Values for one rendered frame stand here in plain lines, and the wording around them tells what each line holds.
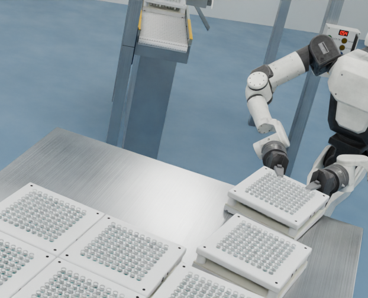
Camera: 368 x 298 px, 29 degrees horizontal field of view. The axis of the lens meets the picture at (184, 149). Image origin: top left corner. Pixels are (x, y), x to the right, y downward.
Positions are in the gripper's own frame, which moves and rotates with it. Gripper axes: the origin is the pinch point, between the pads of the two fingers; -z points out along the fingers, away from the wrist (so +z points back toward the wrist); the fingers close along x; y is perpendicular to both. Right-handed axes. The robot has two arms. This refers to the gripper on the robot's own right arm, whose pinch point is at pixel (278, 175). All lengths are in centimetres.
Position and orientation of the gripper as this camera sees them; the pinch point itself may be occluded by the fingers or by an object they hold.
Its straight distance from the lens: 239.6
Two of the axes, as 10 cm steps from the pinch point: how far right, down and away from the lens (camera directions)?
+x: -2.0, 8.7, 4.5
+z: 0.2, -4.5, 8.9
